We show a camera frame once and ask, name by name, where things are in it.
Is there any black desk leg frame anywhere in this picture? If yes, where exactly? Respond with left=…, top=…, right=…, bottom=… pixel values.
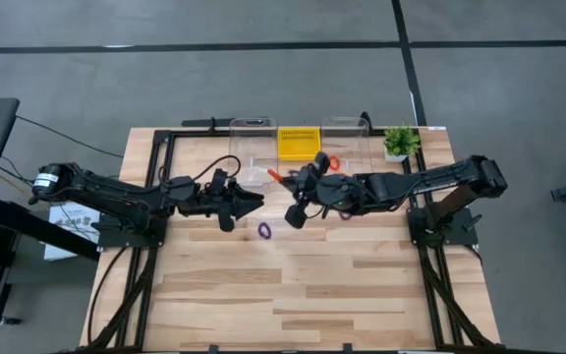
left=0, top=194, right=101, bottom=325

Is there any black flat bracket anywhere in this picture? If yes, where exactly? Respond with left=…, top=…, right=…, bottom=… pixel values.
left=180, top=116, right=233, bottom=130

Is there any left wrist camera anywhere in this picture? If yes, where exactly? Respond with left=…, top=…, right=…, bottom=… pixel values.
left=167, top=175, right=199, bottom=202

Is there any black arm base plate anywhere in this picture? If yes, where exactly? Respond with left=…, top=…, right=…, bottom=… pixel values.
left=96, top=206, right=167, bottom=249
left=407, top=206, right=481, bottom=247

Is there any black aluminium frame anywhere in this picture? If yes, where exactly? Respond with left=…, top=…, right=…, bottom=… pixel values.
left=79, top=125, right=503, bottom=354

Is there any white cardboard box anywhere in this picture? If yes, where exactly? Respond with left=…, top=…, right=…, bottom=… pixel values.
left=42, top=204, right=101, bottom=262

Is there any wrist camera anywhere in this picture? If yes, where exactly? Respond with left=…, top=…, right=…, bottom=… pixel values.
left=330, top=172, right=367, bottom=206
left=167, top=175, right=199, bottom=202

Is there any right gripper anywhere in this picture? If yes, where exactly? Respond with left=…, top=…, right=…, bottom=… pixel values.
left=281, top=150, right=336, bottom=230

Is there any clear plastic bin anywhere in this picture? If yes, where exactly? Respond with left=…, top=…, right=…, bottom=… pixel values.
left=319, top=116, right=375, bottom=178
left=227, top=116, right=280, bottom=189

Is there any black floor cable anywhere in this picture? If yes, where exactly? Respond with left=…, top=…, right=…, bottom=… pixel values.
left=15, top=115, right=126, bottom=159

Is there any black camera cable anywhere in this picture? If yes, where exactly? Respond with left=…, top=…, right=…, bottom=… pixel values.
left=307, top=204, right=331, bottom=221
left=197, top=154, right=243, bottom=191

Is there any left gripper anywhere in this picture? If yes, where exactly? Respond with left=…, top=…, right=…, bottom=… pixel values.
left=197, top=168, right=265, bottom=233

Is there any black right camera cable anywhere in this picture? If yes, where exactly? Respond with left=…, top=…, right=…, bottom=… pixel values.
left=307, top=204, right=331, bottom=221

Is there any green plant in white pot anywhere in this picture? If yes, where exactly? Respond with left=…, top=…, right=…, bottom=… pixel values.
left=382, top=123, right=422, bottom=164

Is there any yellow plastic basket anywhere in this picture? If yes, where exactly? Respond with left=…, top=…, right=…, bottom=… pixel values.
left=276, top=126, right=322, bottom=162

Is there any black left camera cable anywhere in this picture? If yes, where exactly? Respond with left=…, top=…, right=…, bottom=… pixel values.
left=197, top=154, right=243, bottom=191

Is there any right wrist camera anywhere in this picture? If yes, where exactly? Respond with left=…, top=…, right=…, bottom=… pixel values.
left=330, top=172, right=367, bottom=206

